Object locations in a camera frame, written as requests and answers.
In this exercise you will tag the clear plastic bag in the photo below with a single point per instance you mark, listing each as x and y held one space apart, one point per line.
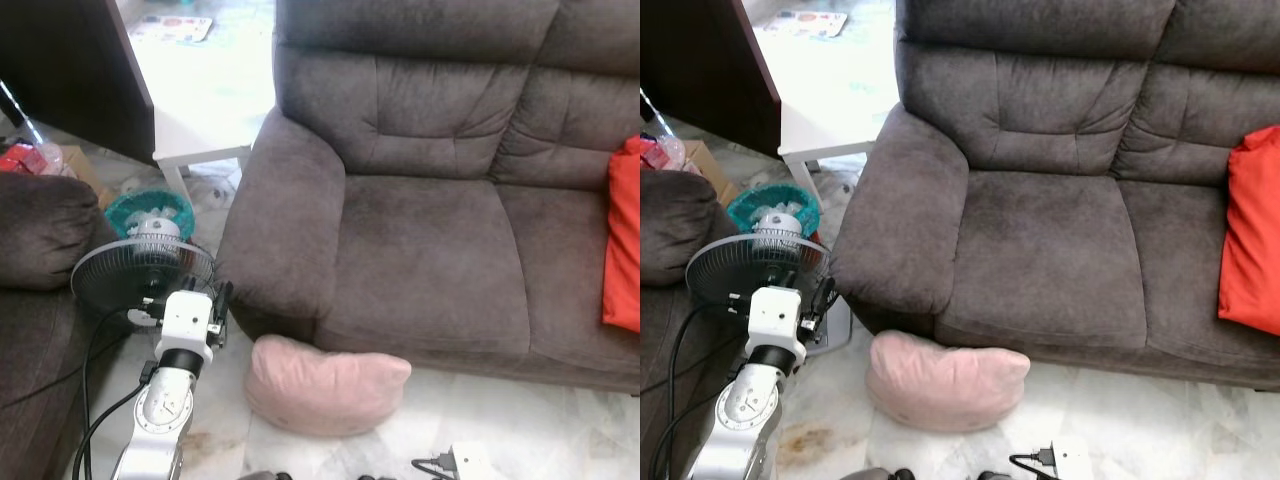
50 158
675 152

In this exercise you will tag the teal woven basket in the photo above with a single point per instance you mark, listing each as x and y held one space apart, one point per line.
125 208
748 205

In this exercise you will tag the colourful printed play mat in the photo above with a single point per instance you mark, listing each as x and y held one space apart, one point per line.
805 22
172 28

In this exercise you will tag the white side table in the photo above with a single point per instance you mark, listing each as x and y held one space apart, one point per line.
205 110
835 105

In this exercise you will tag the silver left robot leg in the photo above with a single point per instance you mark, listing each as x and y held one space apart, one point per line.
265 476
890 474

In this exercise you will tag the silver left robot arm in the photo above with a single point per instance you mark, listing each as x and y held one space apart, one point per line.
160 420
745 420

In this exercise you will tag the dark brown fabric sofa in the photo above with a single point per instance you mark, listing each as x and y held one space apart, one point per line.
1040 240
430 240

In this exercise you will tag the red bag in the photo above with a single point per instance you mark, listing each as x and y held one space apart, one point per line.
652 155
15 160

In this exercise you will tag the dark wooden door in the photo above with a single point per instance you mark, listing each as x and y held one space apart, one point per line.
700 65
70 70

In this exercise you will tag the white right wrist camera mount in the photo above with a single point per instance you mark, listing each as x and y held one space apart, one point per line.
1072 460
478 463

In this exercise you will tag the red pillow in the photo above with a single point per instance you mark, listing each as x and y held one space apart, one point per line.
624 240
1252 235

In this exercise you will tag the black floor fan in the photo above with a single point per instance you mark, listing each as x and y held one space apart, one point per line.
115 272
725 268

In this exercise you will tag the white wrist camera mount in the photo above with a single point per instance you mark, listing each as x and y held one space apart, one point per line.
478 463
185 318
1072 460
775 318

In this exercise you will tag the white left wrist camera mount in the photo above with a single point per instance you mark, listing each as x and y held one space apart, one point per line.
185 318
775 318

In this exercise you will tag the brown cardboard box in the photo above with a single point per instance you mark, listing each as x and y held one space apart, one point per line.
712 170
88 172

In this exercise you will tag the pink pillow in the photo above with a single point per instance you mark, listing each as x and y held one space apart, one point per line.
940 385
320 390

